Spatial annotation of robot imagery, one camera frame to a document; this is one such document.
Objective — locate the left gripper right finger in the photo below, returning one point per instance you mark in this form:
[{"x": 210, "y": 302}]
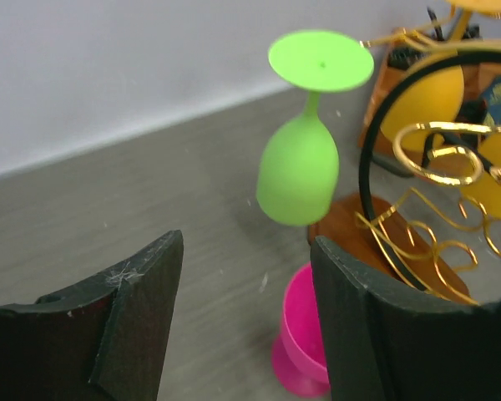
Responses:
[{"x": 384, "y": 340}]

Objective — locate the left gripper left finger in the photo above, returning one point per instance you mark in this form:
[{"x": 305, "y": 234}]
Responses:
[{"x": 103, "y": 338}]

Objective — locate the pink wine glass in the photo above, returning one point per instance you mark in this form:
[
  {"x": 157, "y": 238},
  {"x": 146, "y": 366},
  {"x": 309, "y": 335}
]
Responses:
[{"x": 297, "y": 355}]

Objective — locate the green wine glass back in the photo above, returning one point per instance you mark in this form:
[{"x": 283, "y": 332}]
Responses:
[{"x": 300, "y": 164}]

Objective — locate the gold wire glass rack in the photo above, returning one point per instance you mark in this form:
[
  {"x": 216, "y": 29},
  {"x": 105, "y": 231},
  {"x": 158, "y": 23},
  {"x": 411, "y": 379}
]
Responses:
[{"x": 414, "y": 206}]

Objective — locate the wooden compartment tray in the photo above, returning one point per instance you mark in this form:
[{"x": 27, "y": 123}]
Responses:
[{"x": 472, "y": 111}]

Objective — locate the black pouch in tray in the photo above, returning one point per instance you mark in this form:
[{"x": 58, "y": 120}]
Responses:
[{"x": 404, "y": 57}]

